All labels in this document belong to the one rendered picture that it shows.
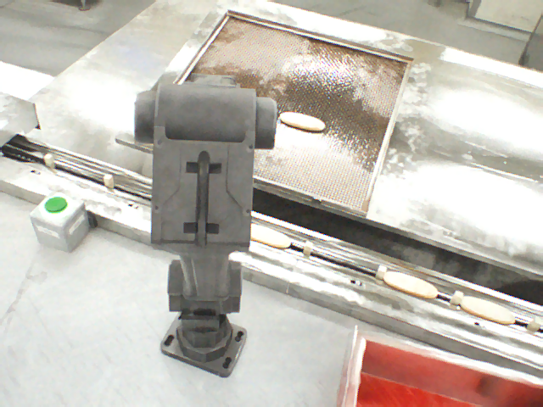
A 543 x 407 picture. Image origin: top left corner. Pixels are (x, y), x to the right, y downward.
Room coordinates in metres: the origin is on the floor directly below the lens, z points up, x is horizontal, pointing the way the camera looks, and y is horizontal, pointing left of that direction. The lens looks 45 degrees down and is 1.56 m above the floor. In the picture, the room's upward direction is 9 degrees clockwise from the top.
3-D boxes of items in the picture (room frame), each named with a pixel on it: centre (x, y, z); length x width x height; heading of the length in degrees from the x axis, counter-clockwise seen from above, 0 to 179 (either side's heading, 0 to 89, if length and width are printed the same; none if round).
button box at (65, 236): (0.58, 0.38, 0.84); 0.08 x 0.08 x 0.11; 77
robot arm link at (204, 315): (0.42, 0.08, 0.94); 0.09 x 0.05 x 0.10; 9
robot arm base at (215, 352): (0.40, 0.07, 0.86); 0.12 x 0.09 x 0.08; 77
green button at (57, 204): (0.57, 0.38, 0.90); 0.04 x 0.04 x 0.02
